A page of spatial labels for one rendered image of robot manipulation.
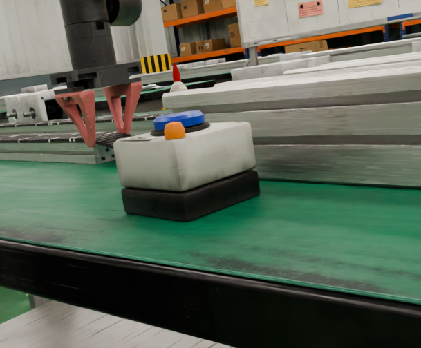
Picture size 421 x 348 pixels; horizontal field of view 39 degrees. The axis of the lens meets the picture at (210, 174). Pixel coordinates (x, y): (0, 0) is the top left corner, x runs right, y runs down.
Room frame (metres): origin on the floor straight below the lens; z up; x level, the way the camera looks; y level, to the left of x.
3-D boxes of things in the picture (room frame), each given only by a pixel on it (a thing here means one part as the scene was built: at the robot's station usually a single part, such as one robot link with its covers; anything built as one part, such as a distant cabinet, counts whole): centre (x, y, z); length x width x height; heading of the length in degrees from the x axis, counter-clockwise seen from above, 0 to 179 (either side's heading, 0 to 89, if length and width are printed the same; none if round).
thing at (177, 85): (1.28, 0.04, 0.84); 0.04 x 0.04 x 0.12
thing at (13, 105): (1.69, 0.48, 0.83); 0.11 x 0.10 x 0.10; 128
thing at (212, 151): (0.48, 0.01, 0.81); 0.10 x 0.08 x 0.06; 131
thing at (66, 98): (0.78, 0.14, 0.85); 0.07 x 0.07 x 0.09; 41
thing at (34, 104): (1.59, 0.41, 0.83); 0.11 x 0.10 x 0.10; 132
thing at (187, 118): (0.47, 0.02, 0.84); 0.04 x 0.04 x 0.02
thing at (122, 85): (0.80, 0.12, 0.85); 0.07 x 0.07 x 0.09; 41
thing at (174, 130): (0.43, 0.02, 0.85); 0.02 x 0.02 x 0.01
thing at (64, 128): (1.28, 0.30, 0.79); 0.96 x 0.04 x 0.03; 41
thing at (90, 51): (0.79, 0.13, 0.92); 0.10 x 0.07 x 0.07; 131
